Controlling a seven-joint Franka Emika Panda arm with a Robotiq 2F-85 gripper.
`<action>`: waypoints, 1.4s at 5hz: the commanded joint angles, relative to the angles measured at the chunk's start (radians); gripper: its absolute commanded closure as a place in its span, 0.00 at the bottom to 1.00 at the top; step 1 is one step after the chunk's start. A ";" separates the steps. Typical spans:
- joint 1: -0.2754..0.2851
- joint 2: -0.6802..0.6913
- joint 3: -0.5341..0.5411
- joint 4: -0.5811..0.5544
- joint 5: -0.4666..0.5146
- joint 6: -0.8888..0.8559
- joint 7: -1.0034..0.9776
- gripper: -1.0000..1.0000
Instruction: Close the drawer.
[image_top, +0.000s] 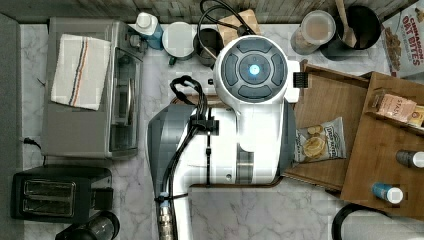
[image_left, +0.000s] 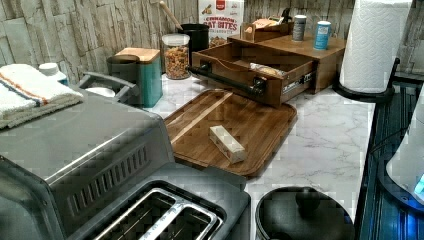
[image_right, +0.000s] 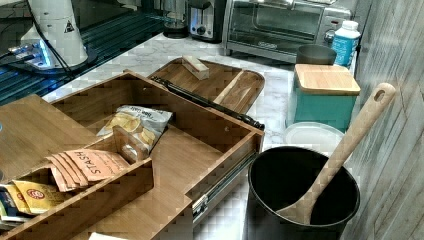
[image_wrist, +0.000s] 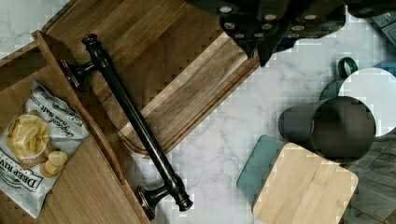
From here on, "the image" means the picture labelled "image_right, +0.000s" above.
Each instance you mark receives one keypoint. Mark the wooden drawer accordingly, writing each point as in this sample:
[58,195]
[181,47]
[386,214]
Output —
[152,200]

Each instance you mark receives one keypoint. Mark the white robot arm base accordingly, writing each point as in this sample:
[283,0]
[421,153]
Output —
[54,41]

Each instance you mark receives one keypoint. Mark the wooden drawer cabinet top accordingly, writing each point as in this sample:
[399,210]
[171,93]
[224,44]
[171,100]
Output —
[32,129]

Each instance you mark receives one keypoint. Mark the wooden serving tray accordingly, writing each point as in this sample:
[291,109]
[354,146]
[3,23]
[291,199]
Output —
[232,87]

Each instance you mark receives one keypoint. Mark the small wooden block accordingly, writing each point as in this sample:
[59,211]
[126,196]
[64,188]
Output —
[196,67]

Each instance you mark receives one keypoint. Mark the potato chips bag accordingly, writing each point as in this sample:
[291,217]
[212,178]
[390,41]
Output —
[144,124]

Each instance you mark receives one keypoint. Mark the black round bucket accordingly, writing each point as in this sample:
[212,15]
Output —
[277,178]

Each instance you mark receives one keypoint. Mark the silver black toaster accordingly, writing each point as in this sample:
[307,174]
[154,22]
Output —
[206,19]

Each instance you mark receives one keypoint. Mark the white plate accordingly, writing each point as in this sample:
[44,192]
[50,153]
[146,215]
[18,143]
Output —
[313,135]

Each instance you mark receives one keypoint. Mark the silver toaster oven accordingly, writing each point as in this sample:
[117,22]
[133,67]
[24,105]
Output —
[277,28]

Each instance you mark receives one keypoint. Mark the teal box with wooden lid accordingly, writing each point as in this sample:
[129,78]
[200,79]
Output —
[324,94]

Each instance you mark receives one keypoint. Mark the large wooden spoon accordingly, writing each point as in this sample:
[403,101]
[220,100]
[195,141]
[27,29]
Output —
[301,210]

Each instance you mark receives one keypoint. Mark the grey round bowl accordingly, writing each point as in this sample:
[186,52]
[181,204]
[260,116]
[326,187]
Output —
[315,54]

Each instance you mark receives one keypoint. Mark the orange Stash tea packets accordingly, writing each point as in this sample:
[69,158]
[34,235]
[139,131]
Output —
[74,169]

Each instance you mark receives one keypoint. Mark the white blue plastic bottle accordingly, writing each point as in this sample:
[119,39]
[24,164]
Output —
[345,41]

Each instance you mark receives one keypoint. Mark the yellow tea packets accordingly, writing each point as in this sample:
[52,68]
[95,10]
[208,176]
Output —
[34,198]

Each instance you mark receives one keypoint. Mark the metal drawer slide rail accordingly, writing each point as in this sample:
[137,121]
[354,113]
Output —
[211,198]

